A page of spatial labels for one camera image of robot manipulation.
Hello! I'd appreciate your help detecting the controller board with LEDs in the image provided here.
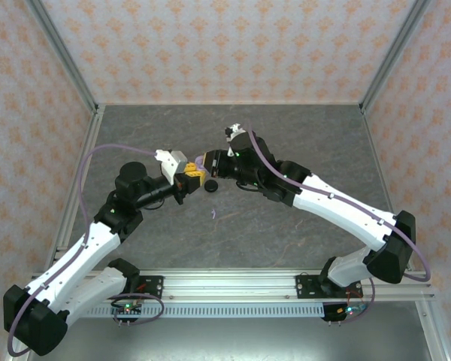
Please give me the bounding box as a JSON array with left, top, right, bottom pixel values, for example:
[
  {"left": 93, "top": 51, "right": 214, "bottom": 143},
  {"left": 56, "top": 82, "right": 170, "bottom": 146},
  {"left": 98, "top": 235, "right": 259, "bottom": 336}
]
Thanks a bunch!
[
  {"left": 332, "top": 302, "right": 368, "bottom": 319},
  {"left": 112, "top": 300, "right": 143, "bottom": 317}
]

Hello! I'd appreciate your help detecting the grey metal panel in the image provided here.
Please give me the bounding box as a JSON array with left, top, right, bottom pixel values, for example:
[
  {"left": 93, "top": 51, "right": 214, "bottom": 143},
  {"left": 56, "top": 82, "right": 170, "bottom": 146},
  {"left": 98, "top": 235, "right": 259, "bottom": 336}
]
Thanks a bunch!
[{"left": 26, "top": 317, "right": 437, "bottom": 361}]

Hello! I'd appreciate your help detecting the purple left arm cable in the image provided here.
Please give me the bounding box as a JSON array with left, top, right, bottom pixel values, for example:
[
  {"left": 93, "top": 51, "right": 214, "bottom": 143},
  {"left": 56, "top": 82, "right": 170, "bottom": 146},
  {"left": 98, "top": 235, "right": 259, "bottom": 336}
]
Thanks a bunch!
[{"left": 6, "top": 144, "right": 161, "bottom": 357}]

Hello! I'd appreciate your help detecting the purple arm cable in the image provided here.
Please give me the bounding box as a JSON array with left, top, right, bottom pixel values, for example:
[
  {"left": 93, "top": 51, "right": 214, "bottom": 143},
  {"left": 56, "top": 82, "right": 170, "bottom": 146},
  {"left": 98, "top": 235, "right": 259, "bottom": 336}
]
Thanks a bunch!
[
  {"left": 247, "top": 120, "right": 432, "bottom": 283},
  {"left": 6, "top": 144, "right": 161, "bottom": 357}
]

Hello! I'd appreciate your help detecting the aluminium side frame rail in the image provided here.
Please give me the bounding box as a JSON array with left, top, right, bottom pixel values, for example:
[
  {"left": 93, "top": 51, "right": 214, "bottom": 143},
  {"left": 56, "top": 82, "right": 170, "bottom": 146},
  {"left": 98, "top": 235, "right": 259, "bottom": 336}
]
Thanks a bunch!
[
  {"left": 3, "top": 105, "right": 107, "bottom": 361},
  {"left": 359, "top": 104, "right": 451, "bottom": 361}
]

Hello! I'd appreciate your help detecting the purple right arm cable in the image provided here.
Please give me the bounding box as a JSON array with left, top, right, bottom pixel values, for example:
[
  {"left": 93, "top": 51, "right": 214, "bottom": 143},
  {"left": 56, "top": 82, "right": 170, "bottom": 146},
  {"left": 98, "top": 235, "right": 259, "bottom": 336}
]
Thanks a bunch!
[{"left": 247, "top": 120, "right": 432, "bottom": 283}]

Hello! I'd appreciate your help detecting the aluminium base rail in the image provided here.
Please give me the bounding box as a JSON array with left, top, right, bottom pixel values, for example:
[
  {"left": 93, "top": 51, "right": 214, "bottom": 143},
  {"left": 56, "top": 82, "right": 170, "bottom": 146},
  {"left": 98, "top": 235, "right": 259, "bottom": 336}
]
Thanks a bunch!
[{"left": 97, "top": 267, "right": 435, "bottom": 302}]

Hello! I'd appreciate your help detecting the aluminium frame post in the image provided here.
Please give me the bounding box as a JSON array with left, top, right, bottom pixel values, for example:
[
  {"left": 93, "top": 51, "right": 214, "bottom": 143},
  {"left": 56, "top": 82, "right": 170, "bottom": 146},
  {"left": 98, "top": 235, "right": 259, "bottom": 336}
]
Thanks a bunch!
[
  {"left": 359, "top": 0, "right": 434, "bottom": 114},
  {"left": 24, "top": 0, "right": 101, "bottom": 114}
]

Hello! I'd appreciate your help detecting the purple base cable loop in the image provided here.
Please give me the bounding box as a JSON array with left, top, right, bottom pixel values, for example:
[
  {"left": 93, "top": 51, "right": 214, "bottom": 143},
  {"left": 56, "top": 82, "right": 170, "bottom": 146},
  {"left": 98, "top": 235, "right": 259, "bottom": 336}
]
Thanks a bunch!
[
  {"left": 112, "top": 293, "right": 163, "bottom": 327},
  {"left": 328, "top": 280, "right": 380, "bottom": 325}
]

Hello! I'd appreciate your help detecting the white slotted cable duct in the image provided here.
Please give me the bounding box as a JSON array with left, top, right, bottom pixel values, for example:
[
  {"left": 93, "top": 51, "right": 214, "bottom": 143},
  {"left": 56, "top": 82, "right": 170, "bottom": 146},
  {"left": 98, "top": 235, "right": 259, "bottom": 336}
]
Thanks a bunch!
[{"left": 86, "top": 303, "right": 326, "bottom": 319}]

